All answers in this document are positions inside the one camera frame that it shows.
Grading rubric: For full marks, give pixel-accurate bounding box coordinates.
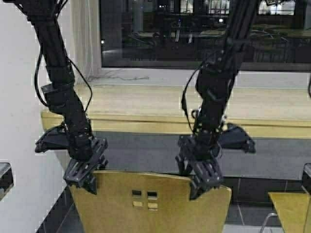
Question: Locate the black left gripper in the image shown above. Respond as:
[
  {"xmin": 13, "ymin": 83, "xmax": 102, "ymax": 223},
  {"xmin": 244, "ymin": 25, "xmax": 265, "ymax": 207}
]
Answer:
[{"xmin": 63, "ymin": 137, "xmax": 108, "ymax": 195}]

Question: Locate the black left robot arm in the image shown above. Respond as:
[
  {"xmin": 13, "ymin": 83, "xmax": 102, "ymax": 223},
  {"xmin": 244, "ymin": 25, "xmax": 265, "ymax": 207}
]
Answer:
[{"xmin": 10, "ymin": 0, "xmax": 108, "ymax": 195}]

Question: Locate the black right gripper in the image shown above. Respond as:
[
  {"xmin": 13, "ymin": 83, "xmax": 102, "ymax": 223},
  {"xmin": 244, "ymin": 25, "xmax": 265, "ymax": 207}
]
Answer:
[{"xmin": 175, "ymin": 135, "xmax": 223, "ymax": 200}]

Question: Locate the yellow wooden chair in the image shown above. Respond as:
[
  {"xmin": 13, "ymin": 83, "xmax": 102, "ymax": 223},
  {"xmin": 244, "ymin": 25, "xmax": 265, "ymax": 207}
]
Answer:
[
  {"xmin": 260, "ymin": 192, "xmax": 311, "ymax": 233},
  {"xmin": 70, "ymin": 170, "xmax": 231, "ymax": 233}
]

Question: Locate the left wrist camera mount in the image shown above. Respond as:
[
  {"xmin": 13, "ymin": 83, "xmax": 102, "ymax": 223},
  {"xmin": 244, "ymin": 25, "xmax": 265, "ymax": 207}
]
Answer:
[{"xmin": 35, "ymin": 124, "xmax": 69, "ymax": 153}]

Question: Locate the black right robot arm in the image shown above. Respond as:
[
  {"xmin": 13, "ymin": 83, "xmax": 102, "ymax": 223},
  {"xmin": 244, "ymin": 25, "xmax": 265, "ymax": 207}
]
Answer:
[{"xmin": 175, "ymin": 0, "xmax": 260, "ymax": 200}]

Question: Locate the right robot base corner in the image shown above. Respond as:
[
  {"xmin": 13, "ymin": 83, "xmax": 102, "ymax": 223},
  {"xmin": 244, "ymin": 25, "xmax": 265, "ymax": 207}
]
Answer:
[{"xmin": 302, "ymin": 163, "xmax": 311, "ymax": 194}]

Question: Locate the long wooden counter table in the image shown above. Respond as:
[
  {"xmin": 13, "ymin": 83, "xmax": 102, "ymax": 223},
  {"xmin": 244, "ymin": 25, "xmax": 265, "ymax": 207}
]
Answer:
[{"xmin": 40, "ymin": 84, "xmax": 311, "ymax": 139}]

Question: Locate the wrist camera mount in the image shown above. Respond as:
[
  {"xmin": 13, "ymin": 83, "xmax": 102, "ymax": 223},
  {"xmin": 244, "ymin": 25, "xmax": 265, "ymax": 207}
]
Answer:
[
  {"xmin": 218, "ymin": 123, "xmax": 256, "ymax": 153},
  {"xmin": 35, "ymin": 124, "xmax": 69, "ymax": 153}
]

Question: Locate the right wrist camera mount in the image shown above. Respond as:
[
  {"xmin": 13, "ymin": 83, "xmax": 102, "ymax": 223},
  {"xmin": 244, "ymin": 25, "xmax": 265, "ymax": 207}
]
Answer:
[{"xmin": 218, "ymin": 123, "xmax": 256, "ymax": 153}]

